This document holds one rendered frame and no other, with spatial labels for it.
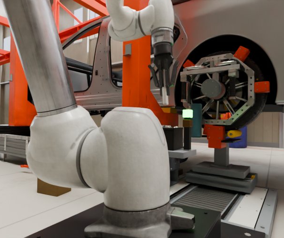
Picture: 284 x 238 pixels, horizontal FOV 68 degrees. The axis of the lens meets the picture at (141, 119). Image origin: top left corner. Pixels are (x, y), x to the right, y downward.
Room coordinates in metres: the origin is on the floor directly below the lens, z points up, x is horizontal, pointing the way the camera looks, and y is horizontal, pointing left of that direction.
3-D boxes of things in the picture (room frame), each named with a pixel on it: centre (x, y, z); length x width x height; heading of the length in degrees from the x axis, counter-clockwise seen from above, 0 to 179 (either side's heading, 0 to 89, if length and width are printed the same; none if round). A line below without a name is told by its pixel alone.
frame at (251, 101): (1.67, -0.59, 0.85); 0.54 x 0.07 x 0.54; 55
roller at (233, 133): (1.68, -0.74, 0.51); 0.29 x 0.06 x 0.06; 145
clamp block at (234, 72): (1.41, -0.61, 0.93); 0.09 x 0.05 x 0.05; 145
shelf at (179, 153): (1.21, -0.08, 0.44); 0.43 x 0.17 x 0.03; 55
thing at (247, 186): (1.81, -0.69, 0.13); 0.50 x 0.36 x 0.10; 55
